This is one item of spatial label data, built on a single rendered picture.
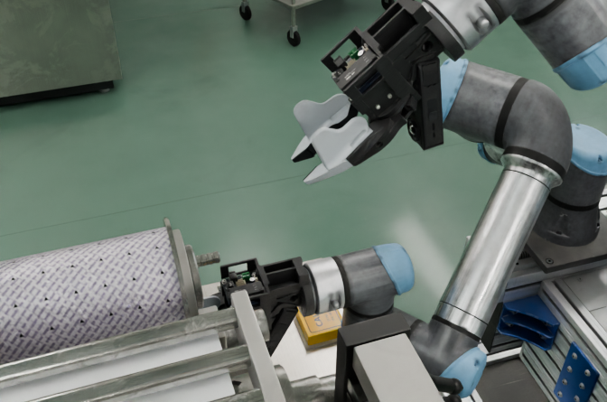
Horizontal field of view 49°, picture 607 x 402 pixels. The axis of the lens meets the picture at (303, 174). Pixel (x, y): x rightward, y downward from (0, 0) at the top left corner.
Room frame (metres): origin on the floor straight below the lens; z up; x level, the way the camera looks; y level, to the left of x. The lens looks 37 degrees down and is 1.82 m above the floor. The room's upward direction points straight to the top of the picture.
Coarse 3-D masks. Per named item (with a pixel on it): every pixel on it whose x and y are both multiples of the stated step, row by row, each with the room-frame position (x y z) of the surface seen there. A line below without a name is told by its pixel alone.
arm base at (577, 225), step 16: (544, 208) 1.11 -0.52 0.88; (560, 208) 1.09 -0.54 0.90; (576, 208) 1.07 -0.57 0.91; (592, 208) 1.08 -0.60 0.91; (544, 224) 1.09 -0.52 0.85; (560, 224) 1.08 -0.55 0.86; (576, 224) 1.07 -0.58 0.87; (592, 224) 1.07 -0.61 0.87; (560, 240) 1.06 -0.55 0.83; (576, 240) 1.06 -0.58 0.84; (592, 240) 1.07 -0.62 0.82
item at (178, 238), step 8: (176, 232) 0.56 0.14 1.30; (176, 240) 0.55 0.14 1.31; (184, 248) 0.54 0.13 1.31; (184, 256) 0.53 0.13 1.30; (184, 264) 0.52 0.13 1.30; (184, 272) 0.51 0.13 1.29; (184, 280) 0.50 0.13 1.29; (192, 288) 0.50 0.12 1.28; (192, 296) 0.50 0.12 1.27; (192, 304) 0.49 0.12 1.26; (192, 312) 0.49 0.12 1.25
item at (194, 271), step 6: (186, 246) 0.56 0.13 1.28; (186, 252) 0.55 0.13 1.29; (192, 252) 0.55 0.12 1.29; (192, 258) 0.54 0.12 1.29; (192, 264) 0.53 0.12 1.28; (192, 270) 0.53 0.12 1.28; (198, 270) 0.53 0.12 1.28; (192, 276) 0.52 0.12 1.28; (198, 276) 0.52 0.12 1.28; (198, 282) 0.52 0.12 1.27; (198, 288) 0.52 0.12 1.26; (198, 294) 0.51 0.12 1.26; (198, 300) 0.51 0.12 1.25; (198, 306) 0.51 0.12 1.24
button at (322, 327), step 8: (328, 312) 0.78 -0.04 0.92; (336, 312) 0.78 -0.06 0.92; (304, 320) 0.76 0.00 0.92; (312, 320) 0.76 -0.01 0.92; (320, 320) 0.76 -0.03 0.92; (328, 320) 0.76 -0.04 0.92; (336, 320) 0.76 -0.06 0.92; (304, 328) 0.75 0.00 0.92; (312, 328) 0.74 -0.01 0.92; (320, 328) 0.74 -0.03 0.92; (328, 328) 0.74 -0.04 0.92; (336, 328) 0.74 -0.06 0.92; (304, 336) 0.74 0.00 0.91; (312, 336) 0.73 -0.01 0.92; (320, 336) 0.73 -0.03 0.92; (328, 336) 0.74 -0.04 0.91; (336, 336) 0.74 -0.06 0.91; (312, 344) 0.73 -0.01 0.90
